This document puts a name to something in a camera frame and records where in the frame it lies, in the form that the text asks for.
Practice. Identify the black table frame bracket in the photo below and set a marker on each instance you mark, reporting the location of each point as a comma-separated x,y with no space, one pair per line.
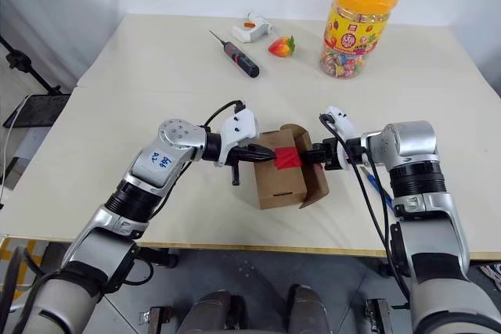
160,256

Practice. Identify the black red screwdriver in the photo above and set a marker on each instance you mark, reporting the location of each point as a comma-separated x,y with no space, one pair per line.
238,58

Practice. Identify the dark rounded grey shape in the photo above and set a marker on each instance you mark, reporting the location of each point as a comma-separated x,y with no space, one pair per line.
213,312
311,310

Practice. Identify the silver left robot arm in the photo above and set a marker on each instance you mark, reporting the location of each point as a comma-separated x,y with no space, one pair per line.
156,162

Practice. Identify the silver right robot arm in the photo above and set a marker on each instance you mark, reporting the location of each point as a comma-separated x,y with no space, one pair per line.
415,142

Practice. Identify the blue pen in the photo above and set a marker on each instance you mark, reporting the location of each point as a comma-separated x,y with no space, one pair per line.
375,187

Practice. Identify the brown cardboard box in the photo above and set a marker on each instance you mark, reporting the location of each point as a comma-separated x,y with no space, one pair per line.
276,185

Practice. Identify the white glue gun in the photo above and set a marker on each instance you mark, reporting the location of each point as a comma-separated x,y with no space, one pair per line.
250,29

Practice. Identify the black flat base plate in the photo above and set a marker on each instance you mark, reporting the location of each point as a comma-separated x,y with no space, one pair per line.
37,109

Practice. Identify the red cube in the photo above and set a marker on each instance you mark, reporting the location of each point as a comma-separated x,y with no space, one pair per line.
287,158

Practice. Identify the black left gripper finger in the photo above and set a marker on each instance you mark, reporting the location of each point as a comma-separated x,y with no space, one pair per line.
260,150
263,157

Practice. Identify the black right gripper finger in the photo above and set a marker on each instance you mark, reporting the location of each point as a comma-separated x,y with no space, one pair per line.
313,160
315,152

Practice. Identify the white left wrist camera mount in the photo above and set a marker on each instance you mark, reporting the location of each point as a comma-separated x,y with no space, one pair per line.
239,126

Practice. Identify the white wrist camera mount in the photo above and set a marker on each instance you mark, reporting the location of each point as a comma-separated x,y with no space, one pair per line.
343,123
239,126

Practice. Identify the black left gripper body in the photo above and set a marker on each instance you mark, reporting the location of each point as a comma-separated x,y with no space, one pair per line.
242,155

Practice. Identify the candy jar with orange lid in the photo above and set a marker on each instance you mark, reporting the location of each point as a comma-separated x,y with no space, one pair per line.
352,29

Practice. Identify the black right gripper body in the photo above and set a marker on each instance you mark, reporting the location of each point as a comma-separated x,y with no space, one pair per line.
330,156

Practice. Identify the red toy strawberry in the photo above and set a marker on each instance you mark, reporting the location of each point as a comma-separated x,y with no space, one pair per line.
280,47

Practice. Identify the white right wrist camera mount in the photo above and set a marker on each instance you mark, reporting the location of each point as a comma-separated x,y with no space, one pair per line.
343,123

